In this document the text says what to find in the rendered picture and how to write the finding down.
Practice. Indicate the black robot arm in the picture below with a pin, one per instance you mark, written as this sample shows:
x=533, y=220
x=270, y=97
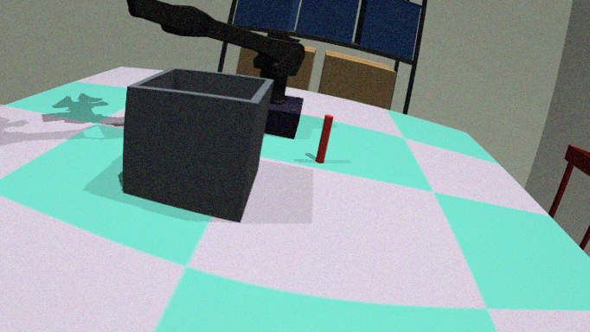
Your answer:
x=185, y=20

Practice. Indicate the red peg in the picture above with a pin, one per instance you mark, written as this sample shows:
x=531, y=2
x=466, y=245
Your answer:
x=324, y=140

